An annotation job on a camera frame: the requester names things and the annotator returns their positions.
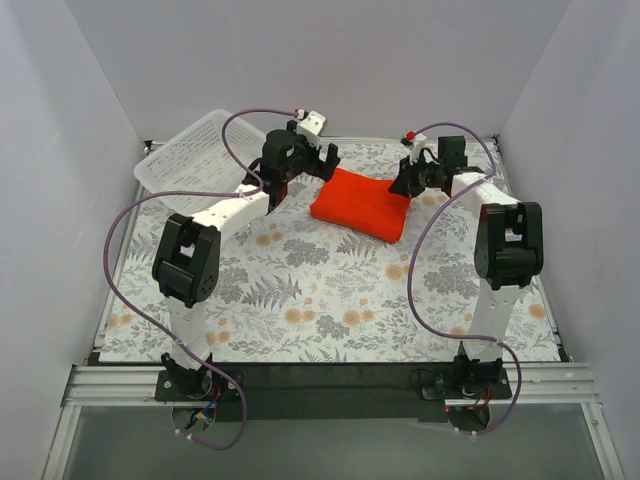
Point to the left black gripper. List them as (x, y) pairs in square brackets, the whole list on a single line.
[(318, 160)]

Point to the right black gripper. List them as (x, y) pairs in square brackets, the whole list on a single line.
[(409, 177)]

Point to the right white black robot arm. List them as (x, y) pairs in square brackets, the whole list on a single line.
[(508, 253)]

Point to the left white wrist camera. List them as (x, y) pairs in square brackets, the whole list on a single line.
[(310, 125)]

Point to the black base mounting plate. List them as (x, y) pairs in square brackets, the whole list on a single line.
[(320, 391)]

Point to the aluminium frame rail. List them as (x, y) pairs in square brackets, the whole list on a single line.
[(333, 421)]

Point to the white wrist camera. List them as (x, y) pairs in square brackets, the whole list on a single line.
[(310, 125), (416, 142)]

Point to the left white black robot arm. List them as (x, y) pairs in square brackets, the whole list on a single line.
[(186, 266)]

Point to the orange t-shirt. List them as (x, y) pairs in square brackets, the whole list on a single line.
[(363, 204)]

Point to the white plastic basket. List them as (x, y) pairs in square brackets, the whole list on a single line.
[(200, 159)]

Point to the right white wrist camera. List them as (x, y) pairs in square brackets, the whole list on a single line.
[(416, 142)]

